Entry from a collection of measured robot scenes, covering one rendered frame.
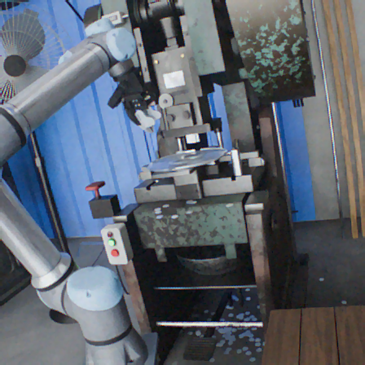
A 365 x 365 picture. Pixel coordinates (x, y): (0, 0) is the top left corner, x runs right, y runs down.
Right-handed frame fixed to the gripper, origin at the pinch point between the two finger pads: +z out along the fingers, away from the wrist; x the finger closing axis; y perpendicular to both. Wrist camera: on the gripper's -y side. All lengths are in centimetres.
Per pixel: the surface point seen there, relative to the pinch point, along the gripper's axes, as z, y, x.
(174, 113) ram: 7.0, -4.8, 19.9
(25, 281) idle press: 92, -156, -15
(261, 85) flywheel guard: 1.3, 30.4, 19.4
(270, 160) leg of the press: 48, 11, 43
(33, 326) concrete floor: 83, -105, -43
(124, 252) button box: 33.2, -17.0, -22.4
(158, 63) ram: -9.2, -8.8, 29.4
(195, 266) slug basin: 57, -6, -7
